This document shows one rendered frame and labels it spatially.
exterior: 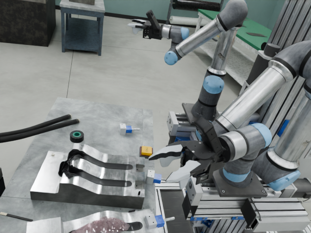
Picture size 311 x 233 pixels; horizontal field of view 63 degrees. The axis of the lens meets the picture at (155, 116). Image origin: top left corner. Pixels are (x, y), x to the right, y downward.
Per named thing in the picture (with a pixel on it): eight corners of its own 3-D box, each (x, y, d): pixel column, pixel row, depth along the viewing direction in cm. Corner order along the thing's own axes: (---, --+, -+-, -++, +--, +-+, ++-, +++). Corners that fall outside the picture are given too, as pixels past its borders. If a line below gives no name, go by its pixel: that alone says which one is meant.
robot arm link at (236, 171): (227, 156, 89) (236, 132, 82) (251, 179, 81) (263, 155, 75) (209, 163, 85) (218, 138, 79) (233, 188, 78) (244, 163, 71)
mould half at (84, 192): (142, 168, 142) (146, 150, 135) (141, 209, 121) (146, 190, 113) (49, 159, 136) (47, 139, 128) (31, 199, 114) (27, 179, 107)
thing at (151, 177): (170, 180, 139) (172, 174, 136) (170, 187, 134) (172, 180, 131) (146, 176, 138) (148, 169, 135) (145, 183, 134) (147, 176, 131)
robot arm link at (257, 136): (267, 153, 76) (278, 131, 71) (241, 165, 71) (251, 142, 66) (248, 137, 81) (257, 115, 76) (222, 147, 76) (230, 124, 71)
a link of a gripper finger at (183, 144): (168, 159, 62) (201, 156, 64) (169, 154, 61) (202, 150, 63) (163, 147, 66) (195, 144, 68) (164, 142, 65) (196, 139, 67)
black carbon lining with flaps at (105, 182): (132, 167, 133) (134, 153, 127) (131, 192, 119) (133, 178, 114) (63, 159, 128) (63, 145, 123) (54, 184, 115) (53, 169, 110)
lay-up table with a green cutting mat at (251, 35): (228, 53, 613) (244, 9, 556) (298, 109, 428) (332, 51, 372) (186, 50, 576) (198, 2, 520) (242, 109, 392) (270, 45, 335)
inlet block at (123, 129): (138, 130, 171) (139, 123, 168) (139, 134, 167) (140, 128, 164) (118, 130, 167) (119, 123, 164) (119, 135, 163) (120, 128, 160)
